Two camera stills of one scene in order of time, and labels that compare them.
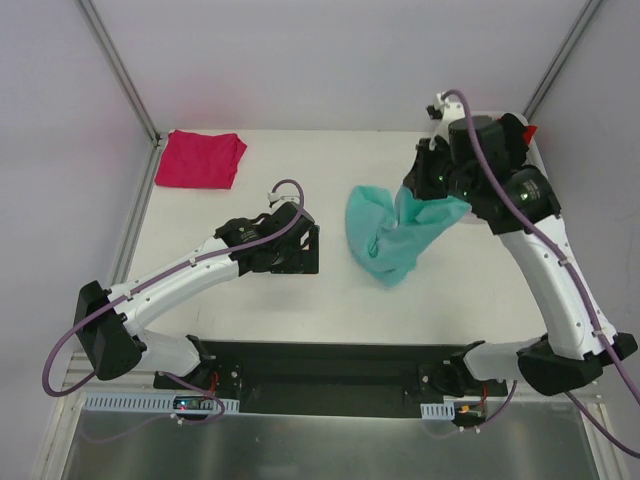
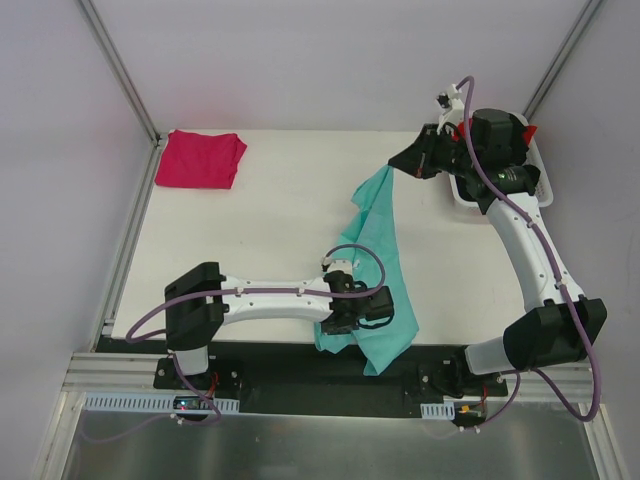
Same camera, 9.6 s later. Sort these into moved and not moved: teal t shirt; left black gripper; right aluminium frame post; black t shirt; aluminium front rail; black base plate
Moved: left black gripper; teal t shirt
Not moved: black t shirt; black base plate; aluminium front rail; right aluminium frame post
